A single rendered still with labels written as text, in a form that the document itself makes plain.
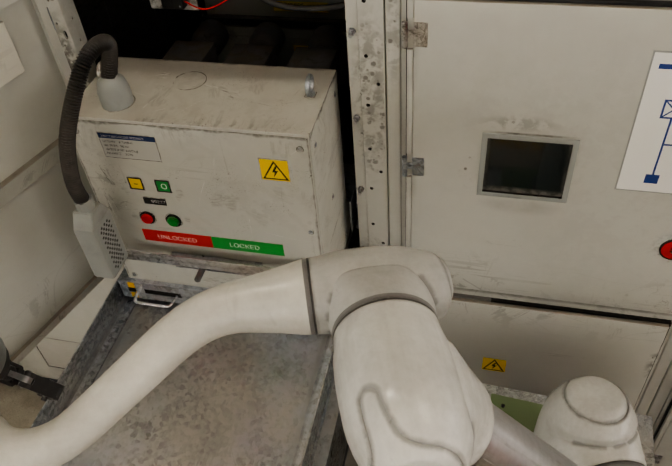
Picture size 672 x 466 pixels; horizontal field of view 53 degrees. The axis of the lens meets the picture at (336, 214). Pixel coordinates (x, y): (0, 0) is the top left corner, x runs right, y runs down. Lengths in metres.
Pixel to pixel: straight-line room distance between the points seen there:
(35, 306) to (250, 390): 0.56
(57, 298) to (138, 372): 0.93
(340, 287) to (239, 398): 0.73
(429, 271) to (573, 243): 0.72
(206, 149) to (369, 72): 0.34
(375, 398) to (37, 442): 0.42
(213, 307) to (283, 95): 0.57
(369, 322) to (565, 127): 0.69
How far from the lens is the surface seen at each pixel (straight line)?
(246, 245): 1.45
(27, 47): 1.54
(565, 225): 1.50
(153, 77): 1.45
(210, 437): 1.48
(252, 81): 1.38
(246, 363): 1.56
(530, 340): 1.80
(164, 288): 1.65
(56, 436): 0.91
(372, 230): 1.59
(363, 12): 1.26
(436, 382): 0.73
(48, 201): 1.67
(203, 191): 1.38
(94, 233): 1.43
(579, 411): 1.27
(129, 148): 1.38
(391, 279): 0.82
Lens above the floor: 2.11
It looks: 43 degrees down
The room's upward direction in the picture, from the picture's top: 5 degrees counter-clockwise
